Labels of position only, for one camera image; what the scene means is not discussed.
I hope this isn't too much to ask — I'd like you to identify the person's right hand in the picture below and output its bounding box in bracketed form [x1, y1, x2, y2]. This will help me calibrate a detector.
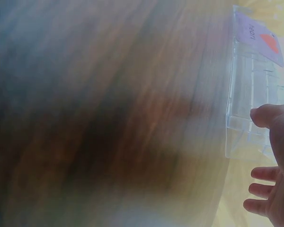
[243, 104, 284, 227]

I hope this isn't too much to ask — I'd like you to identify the clear plastic divided box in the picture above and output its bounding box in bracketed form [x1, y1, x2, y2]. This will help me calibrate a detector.
[224, 4, 284, 164]

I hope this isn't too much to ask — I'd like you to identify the white card with red shape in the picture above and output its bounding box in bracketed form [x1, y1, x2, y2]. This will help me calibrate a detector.
[235, 11, 284, 68]

